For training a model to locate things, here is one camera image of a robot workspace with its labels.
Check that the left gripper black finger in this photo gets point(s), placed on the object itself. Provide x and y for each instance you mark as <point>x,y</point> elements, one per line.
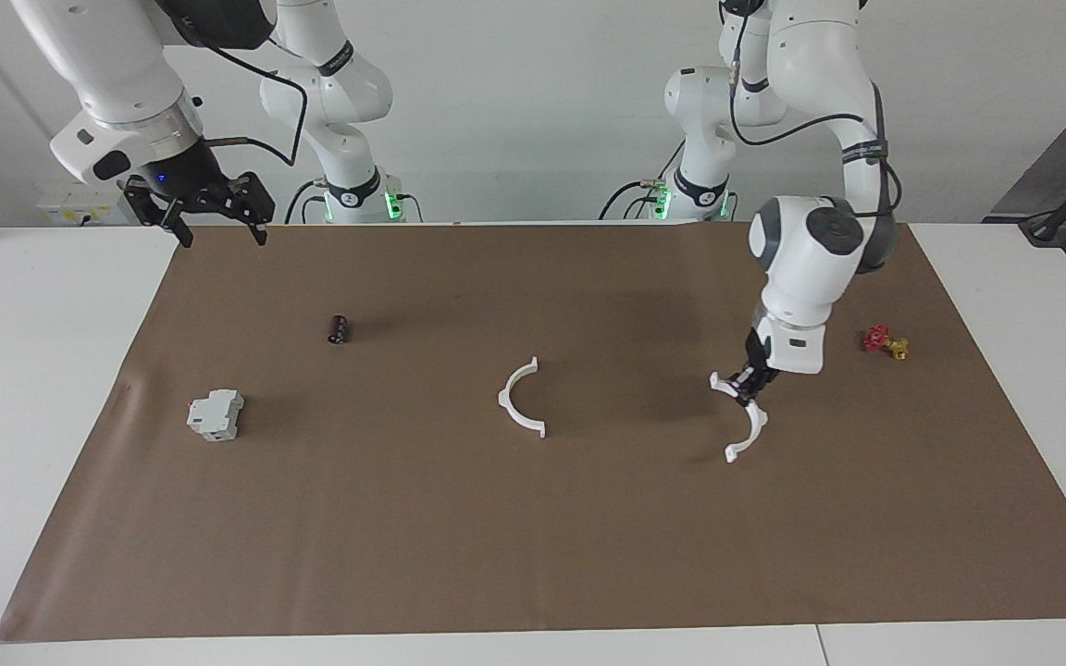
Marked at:
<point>743,381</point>
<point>761,384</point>

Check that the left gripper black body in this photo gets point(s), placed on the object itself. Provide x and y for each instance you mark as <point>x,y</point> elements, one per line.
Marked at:
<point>760,351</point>

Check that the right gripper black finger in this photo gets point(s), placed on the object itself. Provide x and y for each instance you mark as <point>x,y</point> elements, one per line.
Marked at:
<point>158,205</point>
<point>255,199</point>

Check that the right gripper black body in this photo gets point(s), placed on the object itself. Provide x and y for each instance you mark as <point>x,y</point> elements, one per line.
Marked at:
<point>183,178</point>

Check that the right white Franka arm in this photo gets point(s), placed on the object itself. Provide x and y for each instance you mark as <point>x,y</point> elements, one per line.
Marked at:
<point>117,65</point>

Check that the left white Franka arm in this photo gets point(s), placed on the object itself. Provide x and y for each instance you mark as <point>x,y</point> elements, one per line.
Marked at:
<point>811,259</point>

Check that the white power strip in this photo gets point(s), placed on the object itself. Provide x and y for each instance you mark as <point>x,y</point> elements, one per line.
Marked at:
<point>80,203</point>

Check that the brass valve red handwheel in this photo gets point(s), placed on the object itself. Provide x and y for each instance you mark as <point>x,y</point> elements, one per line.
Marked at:
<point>880,339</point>

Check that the black cylindrical capacitor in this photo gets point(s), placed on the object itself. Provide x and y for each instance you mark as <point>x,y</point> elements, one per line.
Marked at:
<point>339,329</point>

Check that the white circuit breaker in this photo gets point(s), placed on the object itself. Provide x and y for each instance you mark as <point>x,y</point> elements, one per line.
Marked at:
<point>216,414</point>

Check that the brown paper table mat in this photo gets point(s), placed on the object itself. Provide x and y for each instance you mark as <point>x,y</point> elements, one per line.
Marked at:
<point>533,536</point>

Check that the grey slanted panel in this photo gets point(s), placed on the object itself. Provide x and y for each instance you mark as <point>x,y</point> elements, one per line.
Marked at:
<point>1065,148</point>

